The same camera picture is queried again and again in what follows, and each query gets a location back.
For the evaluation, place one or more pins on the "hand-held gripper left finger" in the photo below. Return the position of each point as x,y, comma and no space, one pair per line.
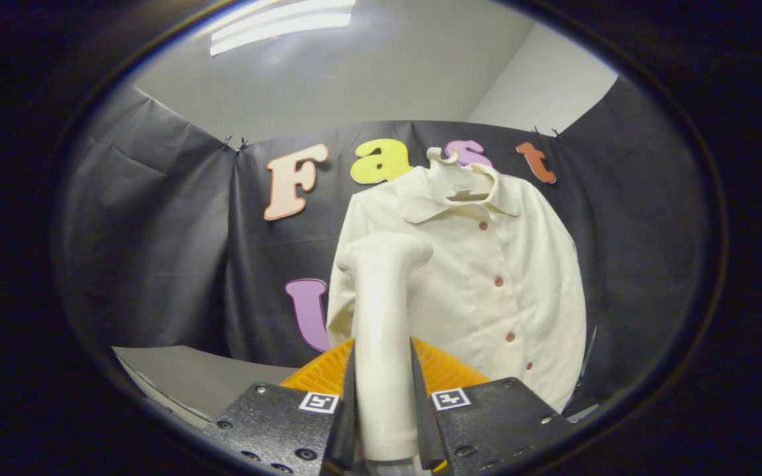
349,430

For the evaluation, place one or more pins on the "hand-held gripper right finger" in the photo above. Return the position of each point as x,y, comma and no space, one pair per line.
424,426

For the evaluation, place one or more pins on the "cream garment steamer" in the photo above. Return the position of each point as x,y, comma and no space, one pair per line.
381,344

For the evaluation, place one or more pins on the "cream button-up shirt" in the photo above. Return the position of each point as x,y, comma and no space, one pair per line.
487,297

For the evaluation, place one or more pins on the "cream clothes hanger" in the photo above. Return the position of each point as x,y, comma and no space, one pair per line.
447,168

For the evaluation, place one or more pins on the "grey cabinet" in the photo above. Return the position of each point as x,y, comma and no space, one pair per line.
209,377

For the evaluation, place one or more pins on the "black backdrop cloth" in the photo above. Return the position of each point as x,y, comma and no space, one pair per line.
156,231

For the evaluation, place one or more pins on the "ceiling light panel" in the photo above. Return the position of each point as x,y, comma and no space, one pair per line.
282,23

